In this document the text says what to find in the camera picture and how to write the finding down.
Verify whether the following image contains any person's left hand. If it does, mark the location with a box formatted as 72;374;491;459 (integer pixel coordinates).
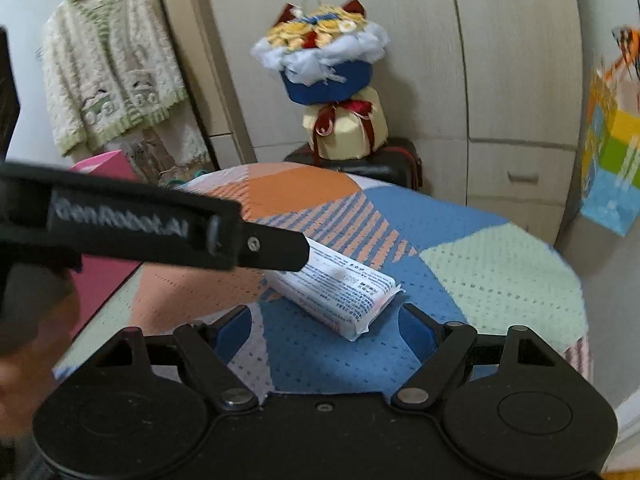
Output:
1;290;80;439

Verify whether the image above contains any pink cardboard storage box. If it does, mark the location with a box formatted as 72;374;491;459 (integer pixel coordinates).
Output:
70;151;140;339

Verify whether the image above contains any colourful patchwork table cloth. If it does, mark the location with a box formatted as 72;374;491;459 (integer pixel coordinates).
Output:
56;162;592;396

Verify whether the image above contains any cream gift box red ribbon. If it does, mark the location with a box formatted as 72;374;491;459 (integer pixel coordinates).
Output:
303;87;388;164

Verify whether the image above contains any cream green knitted cardigan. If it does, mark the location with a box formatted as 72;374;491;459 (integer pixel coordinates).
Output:
42;0;188;156

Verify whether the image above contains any yellow flower bouquet blue wrap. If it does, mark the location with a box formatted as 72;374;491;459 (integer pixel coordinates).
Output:
250;0;390;106

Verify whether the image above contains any colourful paper gift bag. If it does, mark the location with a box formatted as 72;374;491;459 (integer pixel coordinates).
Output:
580;26;639;236

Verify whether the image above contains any beige wardrobe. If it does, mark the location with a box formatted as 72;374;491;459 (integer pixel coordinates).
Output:
150;0;582;243

